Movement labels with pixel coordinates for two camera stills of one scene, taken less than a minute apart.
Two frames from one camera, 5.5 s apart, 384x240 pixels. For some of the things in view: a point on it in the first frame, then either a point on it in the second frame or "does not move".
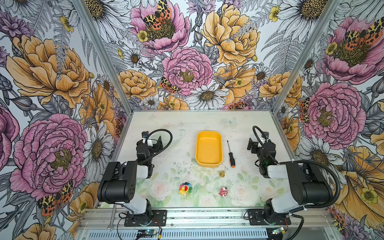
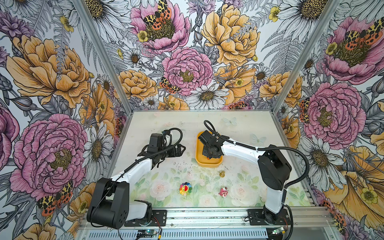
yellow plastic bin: (209, 150) does not move
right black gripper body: (260, 157) → (207, 152)
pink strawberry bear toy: (223, 192) does not move
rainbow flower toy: (185, 189) does not move
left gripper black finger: (159, 145) → (176, 151)
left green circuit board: (146, 233) does not move
